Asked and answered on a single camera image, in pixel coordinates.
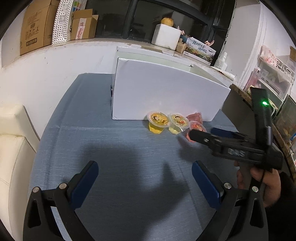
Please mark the white cardboard storage box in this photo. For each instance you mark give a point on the white cardboard storage box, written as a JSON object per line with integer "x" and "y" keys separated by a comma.
{"x": 147, "y": 80}

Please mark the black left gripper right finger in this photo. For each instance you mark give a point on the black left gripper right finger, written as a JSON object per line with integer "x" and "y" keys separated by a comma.
{"x": 240, "y": 214}

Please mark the cream leather sofa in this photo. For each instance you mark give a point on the cream leather sofa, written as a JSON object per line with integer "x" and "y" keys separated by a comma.
{"x": 19, "y": 144}

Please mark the wooden side table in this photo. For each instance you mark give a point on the wooden side table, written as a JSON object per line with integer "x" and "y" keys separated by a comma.
{"x": 251, "y": 114}

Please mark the pink jelly cup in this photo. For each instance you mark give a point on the pink jelly cup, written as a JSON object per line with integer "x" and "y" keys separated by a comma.
{"x": 195, "y": 117}
{"x": 195, "y": 125}

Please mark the white foam block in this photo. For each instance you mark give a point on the white foam block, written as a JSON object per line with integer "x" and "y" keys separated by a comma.
{"x": 166, "y": 36}

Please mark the tall brown cardboard box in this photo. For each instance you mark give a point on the tall brown cardboard box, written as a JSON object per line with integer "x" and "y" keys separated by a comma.
{"x": 38, "y": 23}

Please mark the white plastic bottle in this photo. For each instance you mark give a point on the white plastic bottle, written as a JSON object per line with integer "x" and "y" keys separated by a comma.
{"x": 221, "y": 62}

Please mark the right hand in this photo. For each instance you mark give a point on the right hand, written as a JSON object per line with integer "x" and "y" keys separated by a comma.
{"x": 271, "y": 180}

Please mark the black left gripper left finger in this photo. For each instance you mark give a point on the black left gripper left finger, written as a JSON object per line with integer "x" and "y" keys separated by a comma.
{"x": 40, "y": 223}

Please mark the open brown cardboard box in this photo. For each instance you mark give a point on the open brown cardboard box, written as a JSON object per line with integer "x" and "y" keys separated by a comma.
{"x": 83, "y": 24}

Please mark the white wire storage rack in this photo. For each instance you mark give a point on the white wire storage rack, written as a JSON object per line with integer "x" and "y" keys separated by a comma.
{"x": 274, "y": 74}

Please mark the printed landscape gift box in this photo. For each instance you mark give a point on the printed landscape gift box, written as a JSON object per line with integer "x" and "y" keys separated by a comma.
{"x": 199, "y": 51}

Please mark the yellow pomelo fruit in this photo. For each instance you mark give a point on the yellow pomelo fruit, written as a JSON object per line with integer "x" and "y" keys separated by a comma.
{"x": 167, "y": 21}

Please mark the white paper shopping bag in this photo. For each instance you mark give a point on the white paper shopping bag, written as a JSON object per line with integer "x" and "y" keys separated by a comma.
{"x": 76, "y": 6}

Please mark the white perforated panel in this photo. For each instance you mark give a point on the white perforated panel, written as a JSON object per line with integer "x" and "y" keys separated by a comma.
{"x": 62, "y": 23}

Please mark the yellow jelly cup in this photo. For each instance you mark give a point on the yellow jelly cup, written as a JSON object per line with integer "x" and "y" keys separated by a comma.
{"x": 158, "y": 121}
{"x": 179, "y": 123}

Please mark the blue grey tablecloth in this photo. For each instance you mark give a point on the blue grey tablecloth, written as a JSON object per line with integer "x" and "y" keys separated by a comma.
{"x": 145, "y": 189}

